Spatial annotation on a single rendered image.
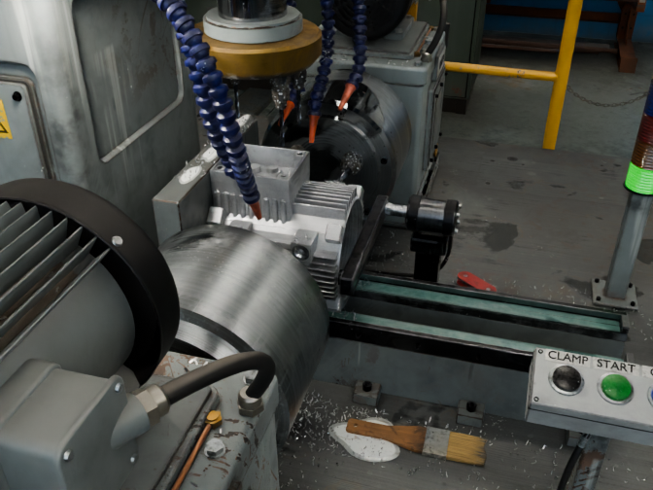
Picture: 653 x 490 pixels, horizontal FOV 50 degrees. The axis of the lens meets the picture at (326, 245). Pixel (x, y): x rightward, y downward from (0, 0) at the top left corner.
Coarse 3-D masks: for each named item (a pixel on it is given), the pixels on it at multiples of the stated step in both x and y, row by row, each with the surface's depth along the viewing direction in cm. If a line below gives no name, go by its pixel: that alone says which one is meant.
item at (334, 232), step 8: (360, 192) 107; (216, 208) 102; (208, 216) 102; (216, 216) 101; (224, 216) 103; (216, 224) 102; (328, 224) 98; (336, 224) 98; (328, 232) 98; (336, 232) 97; (328, 240) 98; (336, 240) 97; (328, 304) 104; (336, 304) 104
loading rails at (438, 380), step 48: (384, 288) 114; (432, 288) 114; (336, 336) 107; (384, 336) 105; (432, 336) 103; (480, 336) 104; (528, 336) 110; (576, 336) 107; (624, 336) 105; (384, 384) 110; (432, 384) 107; (480, 384) 104; (576, 432) 101
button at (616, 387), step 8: (608, 376) 74; (616, 376) 74; (608, 384) 74; (616, 384) 74; (624, 384) 74; (608, 392) 73; (616, 392) 73; (624, 392) 73; (616, 400) 73; (624, 400) 73
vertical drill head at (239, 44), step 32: (224, 0) 87; (256, 0) 86; (224, 32) 87; (256, 32) 86; (288, 32) 88; (320, 32) 92; (224, 64) 86; (256, 64) 86; (288, 64) 87; (288, 96) 92
